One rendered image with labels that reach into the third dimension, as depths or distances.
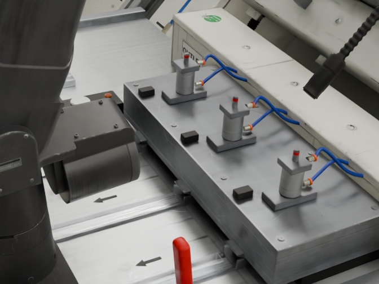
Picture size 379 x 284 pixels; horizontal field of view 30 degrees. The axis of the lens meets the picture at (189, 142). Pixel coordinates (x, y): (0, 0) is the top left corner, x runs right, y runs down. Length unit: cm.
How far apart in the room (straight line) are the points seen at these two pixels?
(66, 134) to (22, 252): 10
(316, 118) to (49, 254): 36
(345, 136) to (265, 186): 12
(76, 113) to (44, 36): 12
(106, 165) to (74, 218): 24
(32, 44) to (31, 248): 18
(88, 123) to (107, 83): 49
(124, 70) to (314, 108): 33
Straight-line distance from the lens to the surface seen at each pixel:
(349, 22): 88
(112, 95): 88
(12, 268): 56
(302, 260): 67
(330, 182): 74
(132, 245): 72
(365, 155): 75
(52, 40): 43
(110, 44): 112
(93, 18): 118
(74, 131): 51
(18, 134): 45
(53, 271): 58
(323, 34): 89
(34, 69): 43
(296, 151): 67
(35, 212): 53
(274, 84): 86
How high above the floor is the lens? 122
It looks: 7 degrees down
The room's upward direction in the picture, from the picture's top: 40 degrees clockwise
